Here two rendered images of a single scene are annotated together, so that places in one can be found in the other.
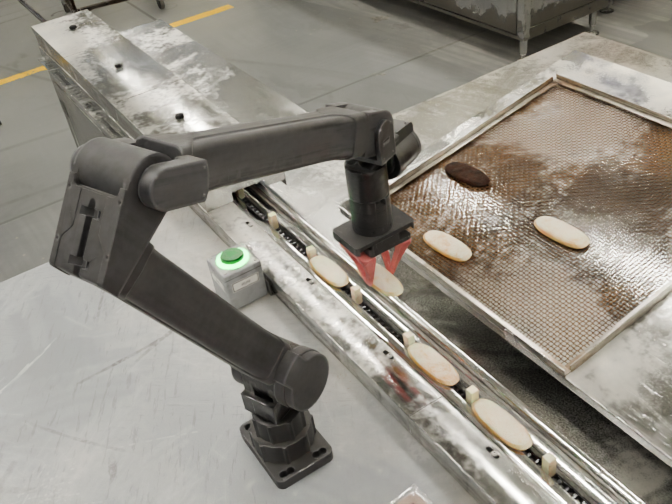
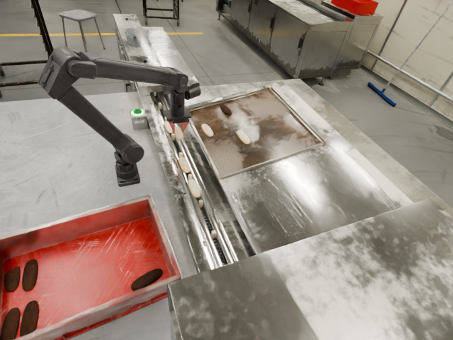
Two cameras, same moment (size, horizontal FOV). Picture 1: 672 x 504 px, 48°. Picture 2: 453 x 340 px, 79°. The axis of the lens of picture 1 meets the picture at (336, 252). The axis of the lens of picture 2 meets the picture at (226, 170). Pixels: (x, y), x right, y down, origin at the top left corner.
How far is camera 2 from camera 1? 0.29 m
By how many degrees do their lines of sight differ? 7
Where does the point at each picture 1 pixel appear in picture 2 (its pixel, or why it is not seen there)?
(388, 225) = (181, 115)
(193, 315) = (89, 117)
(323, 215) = not seen: hidden behind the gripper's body
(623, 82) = (290, 96)
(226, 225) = (143, 102)
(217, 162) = (106, 69)
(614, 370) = (234, 182)
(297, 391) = (129, 156)
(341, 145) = (163, 80)
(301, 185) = not seen: hidden behind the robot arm
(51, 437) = (56, 150)
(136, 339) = not seen: hidden behind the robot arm
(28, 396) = (54, 135)
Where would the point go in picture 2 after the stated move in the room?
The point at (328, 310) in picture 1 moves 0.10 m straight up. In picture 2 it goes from (160, 138) to (160, 120)
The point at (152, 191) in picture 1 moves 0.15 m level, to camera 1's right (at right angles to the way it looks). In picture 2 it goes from (71, 68) to (129, 77)
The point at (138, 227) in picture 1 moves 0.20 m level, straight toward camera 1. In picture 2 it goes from (66, 79) to (46, 123)
